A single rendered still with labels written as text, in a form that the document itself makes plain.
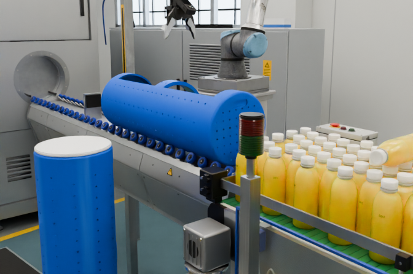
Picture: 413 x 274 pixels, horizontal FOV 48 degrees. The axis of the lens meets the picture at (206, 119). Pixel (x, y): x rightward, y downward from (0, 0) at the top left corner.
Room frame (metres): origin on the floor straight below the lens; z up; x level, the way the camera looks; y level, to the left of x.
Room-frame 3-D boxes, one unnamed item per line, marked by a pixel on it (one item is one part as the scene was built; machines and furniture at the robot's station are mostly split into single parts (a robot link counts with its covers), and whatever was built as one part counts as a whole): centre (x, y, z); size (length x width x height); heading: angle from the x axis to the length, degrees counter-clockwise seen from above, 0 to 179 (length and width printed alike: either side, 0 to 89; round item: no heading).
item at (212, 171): (1.48, -0.03, 0.95); 0.10 x 0.07 x 0.10; 128
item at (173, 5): (1.99, 0.12, 1.55); 0.09 x 0.08 x 0.12; 37
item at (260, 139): (1.12, -0.11, 1.18); 0.06 x 0.06 x 0.05
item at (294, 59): (4.23, 0.04, 0.72); 2.15 x 0.54 x 1.45; 47
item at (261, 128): (1.12, -0.11, 1.23); 0.06 x 0.06 x 0.04
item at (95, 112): (2.69, 0.67, 1.00); 0.10 x 0.04 x 0.15; 128
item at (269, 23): (3.66, -0.52, 1.48); 0.24 x 0.12 x 0.08; 55
